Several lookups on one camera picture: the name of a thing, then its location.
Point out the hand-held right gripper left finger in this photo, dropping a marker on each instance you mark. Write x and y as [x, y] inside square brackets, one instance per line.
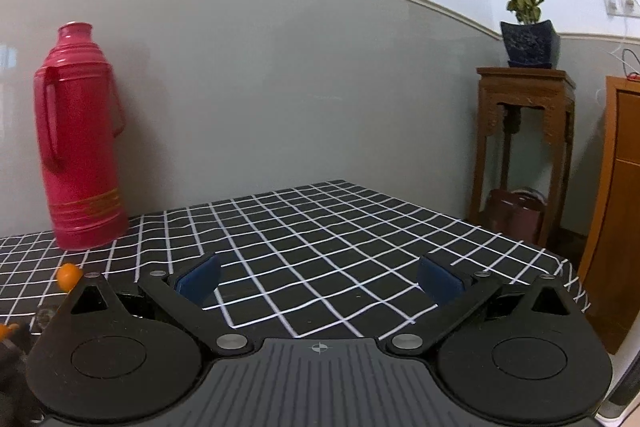
[199, 279]

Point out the potted plant in blue pot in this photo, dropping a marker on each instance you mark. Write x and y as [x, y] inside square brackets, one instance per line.
[530, 42]

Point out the wooden cabinet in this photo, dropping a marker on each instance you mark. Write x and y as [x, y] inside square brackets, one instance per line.
[617, 207]

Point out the carved wooden plant stand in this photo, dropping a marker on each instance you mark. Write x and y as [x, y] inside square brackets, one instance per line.
[525, 87]

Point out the red thermos flask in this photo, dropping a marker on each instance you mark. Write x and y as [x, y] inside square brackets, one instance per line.
[80, 157]

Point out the small orange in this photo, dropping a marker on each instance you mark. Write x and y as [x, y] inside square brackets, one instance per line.
[6, 332]
[67, 277]

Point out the white wall outlet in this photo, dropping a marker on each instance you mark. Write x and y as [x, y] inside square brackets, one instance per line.
[612, 3]
[630, 4]

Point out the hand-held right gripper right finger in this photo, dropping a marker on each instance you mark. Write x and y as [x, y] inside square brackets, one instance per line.
[440, 279]

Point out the black white checkered tablecloth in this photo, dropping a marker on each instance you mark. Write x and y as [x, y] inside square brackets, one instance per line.
[325, 247]

